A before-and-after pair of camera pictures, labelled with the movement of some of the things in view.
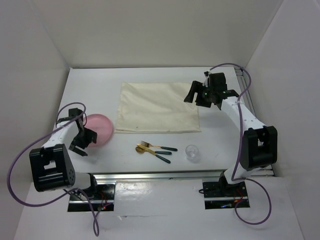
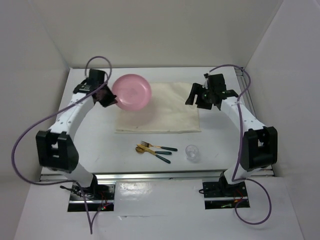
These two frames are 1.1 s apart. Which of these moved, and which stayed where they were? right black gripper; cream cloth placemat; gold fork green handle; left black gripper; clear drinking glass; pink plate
Moved: pink plate; left black gripper
Stayed: right black gripper; gold fork green handle; clear drinking glass; cream cloth placemat
